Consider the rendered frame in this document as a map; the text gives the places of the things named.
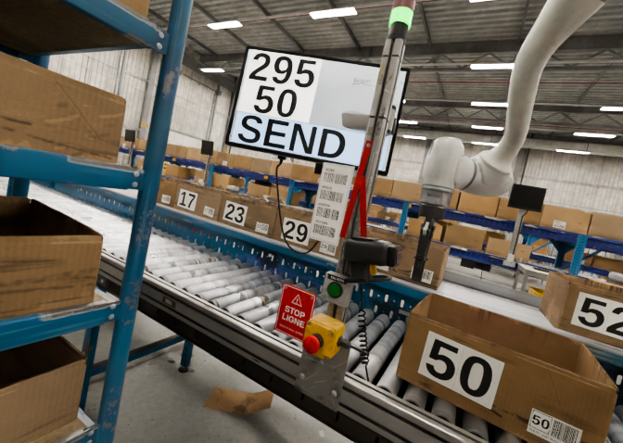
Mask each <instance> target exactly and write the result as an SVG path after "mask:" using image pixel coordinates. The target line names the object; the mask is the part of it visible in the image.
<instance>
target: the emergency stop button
mask: <svg viewBox="0 0 623 443"><path fill-rule="evenodd" d="M303 348H304V350H305V351H306V352H307V353H308V354H311V355H312V354H316V353H317V352H318V351H319V349H320V342H319V340H318V338H317V337H316V336H314V335H307V336H306V337H305V338H304V340H303Z"/></svg>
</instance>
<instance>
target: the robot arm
mask: <svg viewBox="0 0 623 443"><path fill-rule="evenodd" d="M607 1H608V0H547V2H546V4H545V6H544V8H543V10H542V11H541V13H540V15H539V16H538V18H537V20H536V22H535V24H534V25H533V27H532V29H531V30H530V32H529V34H528V36H527V38H526V40H525V42H524V43H523V44H522V46H521V48H520V50H519V53H518V55H517V57H516V60H515V64H514V66H513V70H512V74H511V79H510V85H509V94H508V103H507V113H506V123H505V131H504V135H503V138H502V140H501V141H500V143H499V144H497V145H496V146H495V147H494V148H493V149H491V150H488V151H482V152H481V153H479V154H478V155H476V156H474V157H471V158H468V157H467V156H465V155H464V145H463V143H462V141H461V140H460V139H458V138H453V137H447V136H445V137H440V138H438V139H436V140H435V141H434V142H433V143H432V145H431V147H430V148H429V151H428V153H427V156H426V162H425V166H424V169H423V185H422V190H421V195H420V199H419V202H421V203H423V205H420V209H419V212H418V215H419V216H421V217H426V218H425V221H424V223H422V224H421V228H420V230H421V231H420V236H419V242H418V247H417V251H416V255H415V256H414V258H415V262H414V266H413V273H412V277H411V280H415V281H417V282H421V281H422V277H423V273H424V269H425V265H426V261H427V260H428V259H427V258H426V257H427V254H428V250H429V247H430V243H431V239H432V238H433V234H434V231H435V230H436V225H434V224H435V220H439V221H443V220H444V216H445V212H446V209H445V208H448V207H449V206H450V203H451V196H452V193H453V189H459V190H462V191H464V192H466V193H468V194H472V195H477V196H500V195H503V194H505V193H507V192H508V191H509V190H510V189H511V188H512V186H513V183H514V176H513V174H512V161H513V160H514V158H515V156H516V155H517V153H518V152H519V150H520V149H521V147H522V145H523V144H524V142H525V139H526V137H527V134H528V127H529V124H530V119H531V115H532V110H533V107H534V102H535V98H536V93H537V90H538V86H539V81H540V76H541V74H542V71H543V69H544V67H545V65H546V63H547V61H548V60H549V58H550V57H551V55H552V54H553V53H554V51H555V50H556V49H557V48H558V47H559V46H560V45H561V44H562V43H563V42H564V41H565V40H566V39H567V38H568V37H569V36H570V35H571V34H572V33H573V32H574V31H575V30H576V29H577V28H579V27H580V26H581V25H582V24H583V23H584V22H585V21H586V20H587V19H588V18H590V17H591V16H592V15H593V14H594V13H595V12H596V11H597V10H599V9H600V8H601V7H602V6H603V5H604V4H605V3H606V2H607Z"/></svg>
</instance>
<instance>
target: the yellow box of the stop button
mask: <svg viewBox="0 0 623 443"><path fill-rule="evenodd" d="M344 330H345V324H344V323H343V322H341V321H339V320H336V319H334V318H332V317H329V316H327V315H324V314H322V313H319V314H317V315H316V316H314V317H312V318H310V319H309V320H308V321H307V325H306V329H305V334H304V338H305V337H306V336H307V335H314V336H316V337H317V338H318V340H319V342H320V349H319V351H318V352H317V353H316V354H313V355H315V356H317V357H319V358H321V359H323V360H326V361H328V360H329V359H331V358H333V357H334V356H335V355H336V354H337V353H338V352H339V351H340V347H343V348H353V349H355V350H357V351H359V352H361V353H362V354H364V355H366V356H368V357H369V355H370V354H369V353H367V352H365V351H363V350H361V349H359V348H356V347H354V346H353V345H352V344H351V343H350V342H349V341H348V340H347V339H345V338H343V334H344ZM304 338H303V340H304Z"/></svg>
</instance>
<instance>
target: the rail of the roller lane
mask: <svg viewBox="0 0 623 443"><path fill-rule="evenodd" d="M124 267H125V260H123V259H120V258H118V257H116V256H114V255H112V254H110V253H108V252H107V251H105V250H103V249H102V253H101V259H100V264H99V269H98V273H99V274H101V275H103V276H105V277H106V278H108V279H109V280H110V281H112V282H114V283H116V284H117V285H120V286H121V283H122V277H123V273H124ZM140 297H141V298H142V299H144V300H146V301H148V302H149V303H151V304H153V305H155V306H156V307H158V308H160V309H162V310H164V311H166V312H168V313H169V314H170V315H172V316H174V317H175V318H177V319H179V320H180V321H182V322H184V323H186V324H188V325H190V326H192V327H193V328H195V329H197V330H198V331H199V332H201V333H203V334H205V335H207V336H209V337H211V338H212V339H214V340H216V341H218V342H219V343H221V344H223V345H225V346H226V347H228V348H230V349H231V350H233V351H235V352H237V353H238V354H240V355H242V356H244V357H245V358H247V359H249V360H250V361H253V362H255V363H256V364H258V365H259V366H261V367H262V368H264V369H266V370H268V371H269V372H271V373H274V374H275V375H277V376H279V377H281V378H282V379H284V380H286V381H287V382H288V383H290V384H292V385H295V384H296V379H297V375H298V370H299V363H300V358H301V353H302V349H301V348H298V347H296V346H294V345H292V344H290V343H288V342H286V341H285V340H283V339H281V338H279V337H277V336H275V335H272V334H270V333H268V332H266V331H264V330H262V329H260V328H259V327H257V326H255V325H253V324H251V323H248V322H246V321H244V320H242V319H240V318H238V317H236V316H234V315H233V314H231V313H229V312H227V311H225V310H222V309H220V308H218V307H216V306H214V305H212V304H210V303H209V302H207V301H205V300H203V299H201V298H199V297H196V296H194V295H192V294H190V293H188V292H186V291H184V290H183V289H181V288H179V287H177V286H175V285H172V284H170V283H168V282H166V281H164V280H162V279H160V278H158V277H157V276H155V275H153V274H151V273H149V272H146V271H144V276H143V281H142V286H141V291H140ZM337 410H338V411H340V412H342V413H344V414H345V415H347V416H349V417H350V418H351V419H353V420H355V421H357V422H358V423H360V424H363V425H364V426H366V427H368V428H370V429H371V430H373V431H375V432H377V433H378V434H379V435H381V436H382V437H385V438H387V439H388V440H390V441H392V442H394V443H489V442H488V441H486V440H484V439H482V438H480V437H477V436H475V435H473V434H471V433H469V432H467V431H465V430H463V429H462V428H460V427H458V426H456V425H454V424H451V423H449V422H447V421H445V420H443V419H441V418H439V417H438V416H436V415H434V414H432V413H430V412H428V411H425V410H423V409H421V408H419V407H417V406H415V405H413V404H412V403H410V402H408V401H406V400H404V399H401V398H399V397H397V396H395V395H393V394H391V393H389V392H387V391H386V390H384V389H382V388H380V387H378V386H375V385H373V384H371V383H369V382H367V381H365V380H363V379H361V378H360V377H358V376H356V375H354V374H352V373H349V372H347V371H346V374H345V378H344V383H343V387H342V391H341V395H340V400H339V403H338V408H337Z"/></svg>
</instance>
